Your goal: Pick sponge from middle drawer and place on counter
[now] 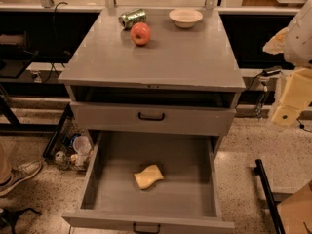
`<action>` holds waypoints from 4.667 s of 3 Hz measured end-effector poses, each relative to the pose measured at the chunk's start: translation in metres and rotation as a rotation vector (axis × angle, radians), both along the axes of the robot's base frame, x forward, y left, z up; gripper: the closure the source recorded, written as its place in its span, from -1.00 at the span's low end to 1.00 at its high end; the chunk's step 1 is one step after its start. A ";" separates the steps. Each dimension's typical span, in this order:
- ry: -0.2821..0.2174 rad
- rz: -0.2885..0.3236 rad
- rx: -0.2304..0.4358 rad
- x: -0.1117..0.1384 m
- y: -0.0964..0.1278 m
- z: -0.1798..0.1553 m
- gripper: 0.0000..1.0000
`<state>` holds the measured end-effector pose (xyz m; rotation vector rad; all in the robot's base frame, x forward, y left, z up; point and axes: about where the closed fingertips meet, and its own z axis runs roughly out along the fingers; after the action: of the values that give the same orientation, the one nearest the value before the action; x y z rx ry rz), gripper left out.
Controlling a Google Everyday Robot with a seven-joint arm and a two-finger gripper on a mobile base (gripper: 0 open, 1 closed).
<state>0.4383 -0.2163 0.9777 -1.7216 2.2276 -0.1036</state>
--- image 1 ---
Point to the black middle drawer handle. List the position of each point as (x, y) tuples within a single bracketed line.
[(146, 229)]

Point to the open grey middle drawer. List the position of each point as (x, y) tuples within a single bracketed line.
[(184, 202)]

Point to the closed grey top drawer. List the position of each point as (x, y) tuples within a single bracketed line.
[(179, 119)]

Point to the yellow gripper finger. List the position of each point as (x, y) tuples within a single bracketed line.
[(276, 44), (296, 97)]

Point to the yellow sponge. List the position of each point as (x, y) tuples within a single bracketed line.
[(148, 177)]

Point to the wire basket with items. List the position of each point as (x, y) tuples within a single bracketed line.
[(62, 153)]

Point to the black chair frame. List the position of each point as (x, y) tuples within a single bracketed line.
[(260, 171)]

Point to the red apple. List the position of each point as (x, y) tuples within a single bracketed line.
[(140, 33)]

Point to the black top drawer handle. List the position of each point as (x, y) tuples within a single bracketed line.
[(143, 117)]

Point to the white ceramic bowl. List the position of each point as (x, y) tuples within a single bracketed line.
[(185, 18)]

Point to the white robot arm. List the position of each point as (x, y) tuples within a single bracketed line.
[(295, 43)]

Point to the clear plastic cup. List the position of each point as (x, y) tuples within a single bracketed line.
[(81, 145)]

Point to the grey drawer cabinet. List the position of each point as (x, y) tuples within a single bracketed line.
[(179, 67)]

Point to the grey sneaker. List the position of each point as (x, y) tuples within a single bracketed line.
[(18, 175)]

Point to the black drawer handle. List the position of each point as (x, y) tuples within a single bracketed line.
[(146, 229), (143, 117)]

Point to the green soda can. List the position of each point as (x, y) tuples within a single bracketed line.
[(130, 18)]

